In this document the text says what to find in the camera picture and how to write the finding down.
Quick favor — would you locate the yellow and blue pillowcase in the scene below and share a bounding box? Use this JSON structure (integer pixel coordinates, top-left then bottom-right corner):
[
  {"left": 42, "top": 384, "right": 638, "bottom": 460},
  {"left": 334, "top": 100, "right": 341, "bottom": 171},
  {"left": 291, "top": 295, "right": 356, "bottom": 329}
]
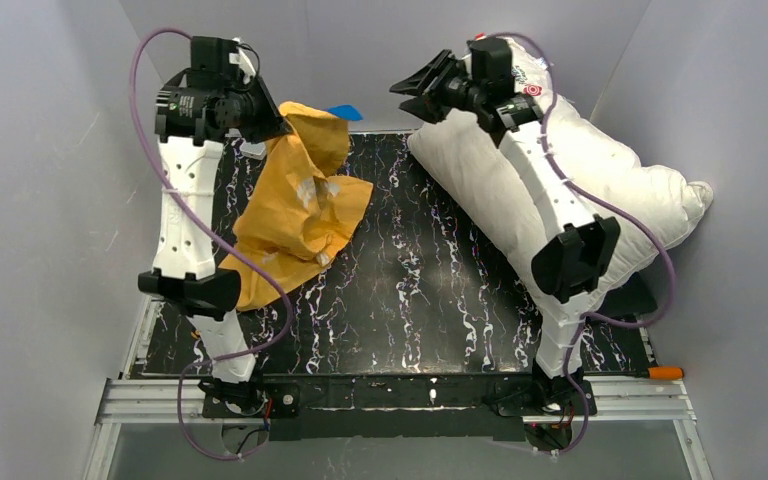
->
[{"left": 220, "top": 101, "right": 374, "bottom": 311}]

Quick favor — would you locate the white pillow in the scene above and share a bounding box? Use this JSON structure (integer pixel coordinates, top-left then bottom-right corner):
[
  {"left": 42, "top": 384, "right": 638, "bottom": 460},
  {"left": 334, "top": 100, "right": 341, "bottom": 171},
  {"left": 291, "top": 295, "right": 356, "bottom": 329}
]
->
[{"left": 407, "top": 35, "right": 715, "bottom": 313}]

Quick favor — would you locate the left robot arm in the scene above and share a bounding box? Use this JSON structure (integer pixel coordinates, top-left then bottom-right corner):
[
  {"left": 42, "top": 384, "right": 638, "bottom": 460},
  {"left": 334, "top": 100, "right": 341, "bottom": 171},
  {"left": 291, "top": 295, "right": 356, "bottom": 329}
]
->
[{"left": 138, "top": 36, "right": 291, "bottom": 384}]

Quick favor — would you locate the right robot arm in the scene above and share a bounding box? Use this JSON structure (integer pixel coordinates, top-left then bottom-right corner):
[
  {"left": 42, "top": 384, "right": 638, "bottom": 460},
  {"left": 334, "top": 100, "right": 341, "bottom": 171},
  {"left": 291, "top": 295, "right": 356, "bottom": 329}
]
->
[{"left": 389, "top": 37, "right": 620, "bottom": 379}]

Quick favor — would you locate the small white box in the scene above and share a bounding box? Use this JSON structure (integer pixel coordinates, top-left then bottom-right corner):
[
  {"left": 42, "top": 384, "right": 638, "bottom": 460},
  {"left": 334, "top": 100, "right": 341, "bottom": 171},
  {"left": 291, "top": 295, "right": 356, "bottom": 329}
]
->
[{"left": 238, "top": 140, "right": 267, "bottom": 161}]

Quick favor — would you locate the black plate on table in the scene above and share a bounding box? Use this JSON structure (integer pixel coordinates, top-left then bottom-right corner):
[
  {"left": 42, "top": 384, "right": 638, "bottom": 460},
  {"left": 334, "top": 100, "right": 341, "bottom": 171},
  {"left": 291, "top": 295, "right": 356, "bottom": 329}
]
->
[{"left": 597, "top": 273, "right": 658, "bottom": 319}]

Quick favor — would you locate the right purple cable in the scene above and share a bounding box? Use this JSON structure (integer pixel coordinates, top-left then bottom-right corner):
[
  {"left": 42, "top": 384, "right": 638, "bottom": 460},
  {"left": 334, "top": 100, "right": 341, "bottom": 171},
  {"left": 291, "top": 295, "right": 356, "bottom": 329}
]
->
[{"left": 483, "top": 31, "right": 678, "bottom": 458}]

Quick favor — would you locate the purple cable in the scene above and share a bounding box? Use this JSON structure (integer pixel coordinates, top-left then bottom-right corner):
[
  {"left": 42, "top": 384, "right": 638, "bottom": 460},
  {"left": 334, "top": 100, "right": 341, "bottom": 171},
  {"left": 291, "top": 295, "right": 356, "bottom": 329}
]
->
[
  {"left": 128, "top": 27, "right": 295, "bottom": 462},
  {"left": 483, "top": 31, "right": 678, "bottom": 458}
]

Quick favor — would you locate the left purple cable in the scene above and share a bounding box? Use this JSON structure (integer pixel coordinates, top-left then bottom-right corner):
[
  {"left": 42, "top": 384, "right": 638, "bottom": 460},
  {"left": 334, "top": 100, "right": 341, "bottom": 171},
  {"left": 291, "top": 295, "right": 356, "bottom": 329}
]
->
[{"left": 128, "top": 27, "right": 295, "bottom": 462}]

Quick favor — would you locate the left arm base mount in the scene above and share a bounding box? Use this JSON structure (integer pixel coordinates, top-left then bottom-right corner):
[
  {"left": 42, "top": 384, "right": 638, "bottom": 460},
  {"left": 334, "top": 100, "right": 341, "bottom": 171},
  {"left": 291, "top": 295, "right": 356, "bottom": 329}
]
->
[{"left": 197, "top": 375, "right": 302, "bottom": 420}]

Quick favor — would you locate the aluminium frame rail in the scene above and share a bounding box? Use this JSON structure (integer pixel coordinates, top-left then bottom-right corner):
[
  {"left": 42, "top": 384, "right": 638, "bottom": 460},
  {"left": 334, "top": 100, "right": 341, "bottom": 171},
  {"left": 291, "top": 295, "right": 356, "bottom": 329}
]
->
[{"left": 80, "top": 299, "right": 214, "bottom": 479}]

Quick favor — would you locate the orange handled tool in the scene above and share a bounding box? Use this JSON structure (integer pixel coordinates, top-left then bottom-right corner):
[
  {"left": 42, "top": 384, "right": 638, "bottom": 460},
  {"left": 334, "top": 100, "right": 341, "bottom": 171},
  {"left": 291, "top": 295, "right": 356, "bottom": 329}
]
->
[{"left": 583, "top": 366, "right": 684, "bottom": 381}]

